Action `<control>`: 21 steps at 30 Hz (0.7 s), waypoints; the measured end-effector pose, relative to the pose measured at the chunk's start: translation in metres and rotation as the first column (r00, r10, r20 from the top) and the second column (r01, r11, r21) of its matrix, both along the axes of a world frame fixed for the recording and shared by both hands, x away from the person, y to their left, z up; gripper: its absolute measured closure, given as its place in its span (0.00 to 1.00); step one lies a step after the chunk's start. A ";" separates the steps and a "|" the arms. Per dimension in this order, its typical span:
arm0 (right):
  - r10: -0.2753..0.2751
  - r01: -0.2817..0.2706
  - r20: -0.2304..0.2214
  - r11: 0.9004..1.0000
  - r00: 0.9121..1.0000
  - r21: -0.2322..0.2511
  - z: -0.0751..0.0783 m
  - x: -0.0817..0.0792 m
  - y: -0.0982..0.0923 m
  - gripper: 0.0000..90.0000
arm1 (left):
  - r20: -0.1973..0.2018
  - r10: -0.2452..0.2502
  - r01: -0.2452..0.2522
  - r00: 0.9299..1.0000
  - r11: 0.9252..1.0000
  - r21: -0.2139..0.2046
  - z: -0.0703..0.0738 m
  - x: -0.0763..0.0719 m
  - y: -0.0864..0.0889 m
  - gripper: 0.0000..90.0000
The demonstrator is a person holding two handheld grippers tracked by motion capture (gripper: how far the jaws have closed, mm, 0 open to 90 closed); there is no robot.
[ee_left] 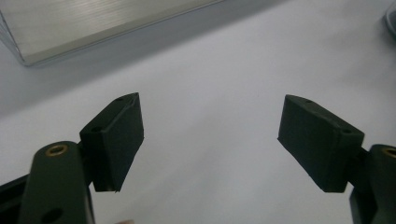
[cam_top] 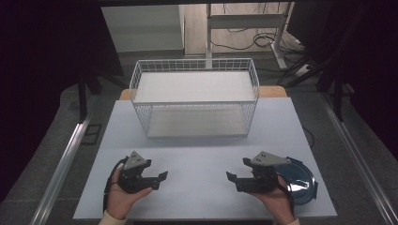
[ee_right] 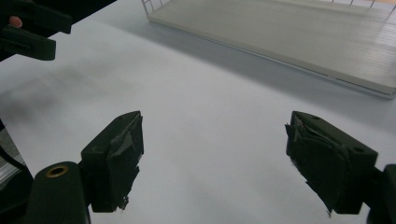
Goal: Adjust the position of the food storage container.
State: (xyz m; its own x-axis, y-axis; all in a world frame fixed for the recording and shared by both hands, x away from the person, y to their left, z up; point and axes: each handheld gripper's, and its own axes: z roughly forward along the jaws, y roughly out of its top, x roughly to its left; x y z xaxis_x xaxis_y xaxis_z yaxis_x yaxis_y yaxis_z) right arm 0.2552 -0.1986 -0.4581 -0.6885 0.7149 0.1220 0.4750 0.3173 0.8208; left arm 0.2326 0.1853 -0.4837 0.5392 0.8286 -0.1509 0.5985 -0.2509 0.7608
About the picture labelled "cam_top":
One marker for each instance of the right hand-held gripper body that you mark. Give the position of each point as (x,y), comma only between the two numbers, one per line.
(264,175)

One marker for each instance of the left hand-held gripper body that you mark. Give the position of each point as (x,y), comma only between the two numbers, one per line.
(135,170)

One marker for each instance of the person's right hand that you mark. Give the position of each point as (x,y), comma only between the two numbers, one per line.
(275,201)

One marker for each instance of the person's left hand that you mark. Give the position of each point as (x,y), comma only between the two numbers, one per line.
(120,198)

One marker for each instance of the blue round plate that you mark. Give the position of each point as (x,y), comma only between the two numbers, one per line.
(300,181)

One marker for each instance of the black metal stand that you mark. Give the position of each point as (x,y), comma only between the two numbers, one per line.
(83,93)
(337,93)

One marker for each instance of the white power strip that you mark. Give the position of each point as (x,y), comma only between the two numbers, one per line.
(303,70)

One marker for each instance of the black curtain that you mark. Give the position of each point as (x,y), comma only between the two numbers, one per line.
(369,62)
(40,78)

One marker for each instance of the white panel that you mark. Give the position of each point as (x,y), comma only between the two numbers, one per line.
(142,28)

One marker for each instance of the small black floor frame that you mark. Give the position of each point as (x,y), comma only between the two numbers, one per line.
(91,134)

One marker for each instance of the metal floor rail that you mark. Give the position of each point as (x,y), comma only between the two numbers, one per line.
(359,162)
(59,175)

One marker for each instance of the white desk frame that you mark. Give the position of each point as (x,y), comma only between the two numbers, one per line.
(247,21)

